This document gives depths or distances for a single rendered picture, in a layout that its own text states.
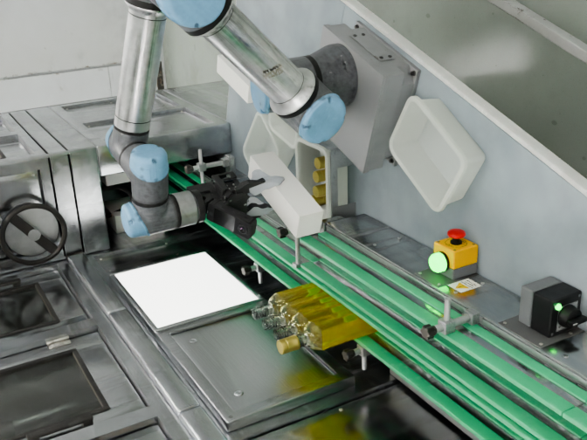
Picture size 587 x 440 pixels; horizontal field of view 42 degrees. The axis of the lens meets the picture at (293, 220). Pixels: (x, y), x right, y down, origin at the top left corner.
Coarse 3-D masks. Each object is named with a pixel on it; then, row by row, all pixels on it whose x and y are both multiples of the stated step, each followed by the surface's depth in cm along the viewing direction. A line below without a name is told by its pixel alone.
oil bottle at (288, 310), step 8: (312, 296) 191; (320, 296) 191; (328, 296) 191; (288, 304) 188; (296, 304) 188; (304, 304) 187; (312, 304) 187; (320, 304) 187; (280, 312) 187; (288, 312) 185; (296, 312) 184; (288, 320) 185
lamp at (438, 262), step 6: (438, 252) 168; (444, 252) 168; (432, 258) 167; (438, 258) 166; (444, 258) 167; (432, 264) 167; (438, 264) 166; (444, 264) 166; (432, 270) 169; (438, 270) 167; (444, 270) 167
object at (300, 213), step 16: (256, 160) 177; (272, 160) 178; (288, 176) 173; (272, 192) 172; (288, 192) 169; (304, 192) 169; (288, 208) 166; (304, 208) 165; (320, 208) 166; (288, 224) 168; (304, 224) 165; (320, 224) 167
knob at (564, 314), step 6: (564, 306) 143; (570, 306) 142; (564, 312) 142; (570, 312) 141; (576, 312) 142; (558, 318) 143; (564, 318) 142; (570, 318) 141; (576, 318) 142; (582, 318) 142; (564, 324) 142; (570, 324) 141; (576, 324) 141
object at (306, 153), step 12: (300, 144) 215; (312, 144) 206; (300, 156) 216; (312, 156) 218; (300, 168) 217; (312, 168) 219; (324, 168) 218; (300, 180) 219; (312, 180) 220; (312, 192) 221; (324, 204) 221; (324, 216) 214
